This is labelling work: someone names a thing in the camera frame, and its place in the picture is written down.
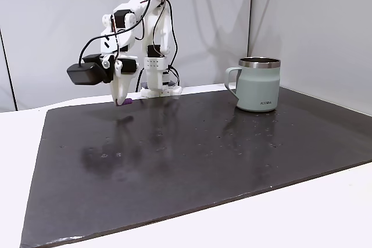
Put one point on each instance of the pale green steel mug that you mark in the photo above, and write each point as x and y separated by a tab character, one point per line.
257	85

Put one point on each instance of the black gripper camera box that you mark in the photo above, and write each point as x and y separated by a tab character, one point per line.
87	73

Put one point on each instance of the black rubber table mat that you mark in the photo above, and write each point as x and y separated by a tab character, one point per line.
189	158

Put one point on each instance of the purple pengrip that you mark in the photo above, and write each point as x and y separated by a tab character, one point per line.
126	102

